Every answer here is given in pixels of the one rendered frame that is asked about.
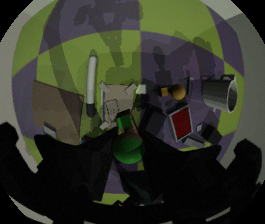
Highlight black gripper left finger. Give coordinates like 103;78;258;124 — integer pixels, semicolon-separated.
34;127;119;201

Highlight dark grey mug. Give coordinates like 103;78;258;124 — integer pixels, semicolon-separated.
203;73;238;113

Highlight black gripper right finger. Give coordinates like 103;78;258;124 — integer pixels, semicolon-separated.
139;129;222;204

